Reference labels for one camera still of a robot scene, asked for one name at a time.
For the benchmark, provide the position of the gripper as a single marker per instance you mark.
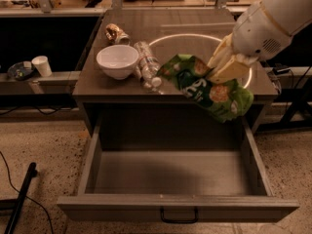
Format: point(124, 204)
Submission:
point(257, 34)

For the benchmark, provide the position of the green rice chip bag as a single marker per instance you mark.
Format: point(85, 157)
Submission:
point(224, 102)

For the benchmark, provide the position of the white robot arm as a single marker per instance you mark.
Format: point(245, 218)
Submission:
point(264, 30)

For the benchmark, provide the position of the open grey top drawer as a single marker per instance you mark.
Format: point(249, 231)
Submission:
point(143, 159)

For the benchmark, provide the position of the clear plastic water bottle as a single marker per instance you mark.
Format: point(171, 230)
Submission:
point(147, 67)

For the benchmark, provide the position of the white bowl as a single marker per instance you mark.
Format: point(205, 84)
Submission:
point(117, 61)

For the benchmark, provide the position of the grey cabinet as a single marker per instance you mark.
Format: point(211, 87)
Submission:
point(194, 31)

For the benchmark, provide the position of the white paper cup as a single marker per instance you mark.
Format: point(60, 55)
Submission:
point(42, 65)

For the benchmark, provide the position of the dark round dish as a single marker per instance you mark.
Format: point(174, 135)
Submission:
point(21, 70)

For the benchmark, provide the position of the black stand leg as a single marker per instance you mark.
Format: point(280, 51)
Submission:
point(13, 206)

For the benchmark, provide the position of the black drawer handle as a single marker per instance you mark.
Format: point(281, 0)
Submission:
point(179, 216)

